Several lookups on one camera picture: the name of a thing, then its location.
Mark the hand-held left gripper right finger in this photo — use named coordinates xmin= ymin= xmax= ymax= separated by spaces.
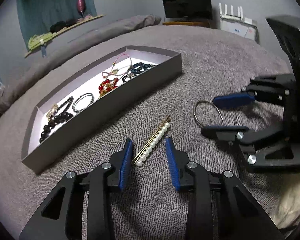
xmin=164 ymin=137 xmax=285 ymax=240

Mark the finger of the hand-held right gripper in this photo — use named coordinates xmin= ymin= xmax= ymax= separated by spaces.
xmin=212 ymin=74 xmax=297 ymax=110
xmin=201 ymin=122 xmax=300 ymax=173

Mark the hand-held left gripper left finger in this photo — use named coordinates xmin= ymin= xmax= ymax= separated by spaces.
xmin=18 ymin=138 xmax=135 ymax=240

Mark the pearl hair clip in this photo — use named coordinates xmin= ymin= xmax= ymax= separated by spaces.
xmin=131 ymin=115 xmax=172 ymax=167

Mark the thin grey metal ring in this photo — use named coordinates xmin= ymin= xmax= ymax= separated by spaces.
xmin=194 ymin=100 xmax=224 ymax=130

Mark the grey cardboard box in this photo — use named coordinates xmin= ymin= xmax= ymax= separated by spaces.
xmin=21 ymin=45 xmax=183 ymax=175

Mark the grey loop bracelet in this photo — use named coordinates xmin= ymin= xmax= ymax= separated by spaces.
xmin=72 ymin=92 xmax=94 ymax=112

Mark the red bead gold ornament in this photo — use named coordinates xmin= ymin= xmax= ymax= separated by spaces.
xmin=98 ymin=77 xmax=119 ymax=98

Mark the large dark bead bracelet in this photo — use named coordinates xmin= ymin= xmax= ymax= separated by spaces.
xmin=39 ymin=112 xmax=74 ymax=143

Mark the small bead bracelet gold charm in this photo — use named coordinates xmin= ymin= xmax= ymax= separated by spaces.
xmin=45 ymin=96 xmax=74 ymax=120

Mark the dark blue bead bracelet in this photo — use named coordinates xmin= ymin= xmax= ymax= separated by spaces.
xmin=129 ymin=62 xmax=157 ymax=76

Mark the pink braided cord bracelet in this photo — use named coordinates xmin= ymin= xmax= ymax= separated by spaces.
xmin=112 ymin=54 xmax=133 ymax=72

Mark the white box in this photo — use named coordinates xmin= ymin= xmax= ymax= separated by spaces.
xmin=220 ymin=17 xmax=259 ymax=40

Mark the white router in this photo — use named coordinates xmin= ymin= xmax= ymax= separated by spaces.
xmin=218 ymin=2 xmax=253 ymax=24

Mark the wooden television stand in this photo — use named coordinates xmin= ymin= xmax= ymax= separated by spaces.
xmin=162 ymin=20 xmax=212 ymax=28

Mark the beige cloth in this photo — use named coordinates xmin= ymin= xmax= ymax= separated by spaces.
xmin=272 ymin=165 xmax=300 ymax=233

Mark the black television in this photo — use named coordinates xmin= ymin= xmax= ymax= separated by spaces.
xmin=161 ymin=0 xmax=213 ymax=22

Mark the grey duvet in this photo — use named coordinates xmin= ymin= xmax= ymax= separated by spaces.
xmin=0 ymin=14 xmax=162 ymax=115

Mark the wooden window sill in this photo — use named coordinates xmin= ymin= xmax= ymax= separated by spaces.
xmin=24 ymin=14 xmax=104 ymax=57

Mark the green cloth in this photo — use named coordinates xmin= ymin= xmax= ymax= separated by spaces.
xmin=27 ymin=32 xmax=54 ymax=51

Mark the pink balloon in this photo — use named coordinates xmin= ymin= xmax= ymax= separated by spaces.
xmin=77 ymin=0 xmax=86 ymax=18

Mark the teal curtain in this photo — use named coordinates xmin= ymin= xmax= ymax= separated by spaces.
xmin=16 ymin=0 xmax=98 ymax=52

